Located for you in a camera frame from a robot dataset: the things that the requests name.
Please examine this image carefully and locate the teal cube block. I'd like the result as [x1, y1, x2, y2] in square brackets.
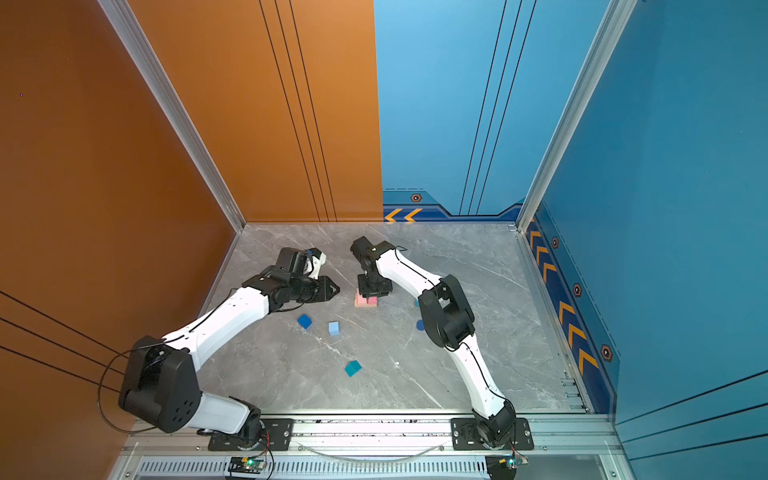
[344, 360, 362, 377]

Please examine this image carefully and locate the left green circuit board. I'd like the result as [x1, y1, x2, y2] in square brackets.
[227, 456, 269, 479]

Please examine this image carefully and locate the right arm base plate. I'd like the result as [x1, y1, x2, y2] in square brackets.
[450, 417, 535, 451]

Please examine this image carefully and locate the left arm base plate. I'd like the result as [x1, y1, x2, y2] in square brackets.
[208, 418, 294, 453]

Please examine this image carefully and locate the engraved wood plank block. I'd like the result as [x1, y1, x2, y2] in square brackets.
[354, 298, 378, 308]

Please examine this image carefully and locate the right aluminium corner post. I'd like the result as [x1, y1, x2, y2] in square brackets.
[516, 0, 638, 234]

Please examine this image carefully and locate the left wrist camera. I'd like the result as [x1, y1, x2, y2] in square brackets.
[305, 248, 327, 279]

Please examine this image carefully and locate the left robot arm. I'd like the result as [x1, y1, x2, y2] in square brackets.
[118, 247, 340, 448]

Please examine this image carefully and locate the left aluminium corner post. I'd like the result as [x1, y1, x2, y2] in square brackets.
[98, 0, 246, 233]

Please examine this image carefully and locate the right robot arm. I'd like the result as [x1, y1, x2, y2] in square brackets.
[350, 236, 517, 449]

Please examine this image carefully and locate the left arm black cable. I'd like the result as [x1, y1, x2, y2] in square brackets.
[97, 287, 241, 434]

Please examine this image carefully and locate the aluminium front rail frame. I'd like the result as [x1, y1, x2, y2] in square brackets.
[109, 410, 634, 479]

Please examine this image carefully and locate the right green circuit board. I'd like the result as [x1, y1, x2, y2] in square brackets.
[485, 455, 529, 480]

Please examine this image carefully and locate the dark blue cube block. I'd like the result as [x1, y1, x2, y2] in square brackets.
[297, 314, 312, 330]

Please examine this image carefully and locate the aluminium corner post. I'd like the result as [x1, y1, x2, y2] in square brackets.
[98, 0, 246, 233]
[516, 0, 638, 234]

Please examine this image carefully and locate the green circuit board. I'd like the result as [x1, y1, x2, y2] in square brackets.
[227, 456, 269, 479]
[485, 455, 529, 480]

